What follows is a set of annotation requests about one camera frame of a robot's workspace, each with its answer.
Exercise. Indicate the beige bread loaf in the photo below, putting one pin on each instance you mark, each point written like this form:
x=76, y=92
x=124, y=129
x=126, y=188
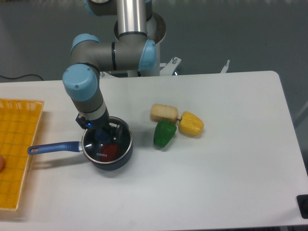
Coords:
x=160, y=112

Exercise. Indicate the red bell pepper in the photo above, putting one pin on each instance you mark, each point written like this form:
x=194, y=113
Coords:
x=109, y=152

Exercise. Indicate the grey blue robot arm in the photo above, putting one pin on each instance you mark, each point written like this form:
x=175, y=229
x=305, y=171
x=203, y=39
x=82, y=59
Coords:
x=89, y=57

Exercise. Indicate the yellow plastic basket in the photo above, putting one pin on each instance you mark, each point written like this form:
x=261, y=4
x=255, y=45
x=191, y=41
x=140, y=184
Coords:
x=19, y=119

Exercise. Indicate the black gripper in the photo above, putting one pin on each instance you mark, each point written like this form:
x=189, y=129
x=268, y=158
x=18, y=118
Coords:
x=102, y=123

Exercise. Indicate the green bell pepper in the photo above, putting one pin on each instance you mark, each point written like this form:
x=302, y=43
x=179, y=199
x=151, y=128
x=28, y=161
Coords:
x=164, y=132

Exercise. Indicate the black table corner device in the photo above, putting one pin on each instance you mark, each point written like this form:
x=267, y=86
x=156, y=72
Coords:
x=302, y=201

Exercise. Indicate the glass lid blue knob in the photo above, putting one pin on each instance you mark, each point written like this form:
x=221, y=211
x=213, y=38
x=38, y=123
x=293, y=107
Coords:
x=93, y=140

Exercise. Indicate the dark pot blue handle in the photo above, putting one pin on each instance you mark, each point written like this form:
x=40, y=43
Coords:
x=70, y=146

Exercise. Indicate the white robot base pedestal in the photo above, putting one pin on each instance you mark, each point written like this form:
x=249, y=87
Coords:
x=137, y=50

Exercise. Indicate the yellow bell pepper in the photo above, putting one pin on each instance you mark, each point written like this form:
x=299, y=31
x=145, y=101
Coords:
x=190, y=124

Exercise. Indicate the orange object in basket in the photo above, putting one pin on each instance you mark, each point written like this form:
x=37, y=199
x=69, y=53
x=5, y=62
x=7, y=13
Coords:
x=2, y=163

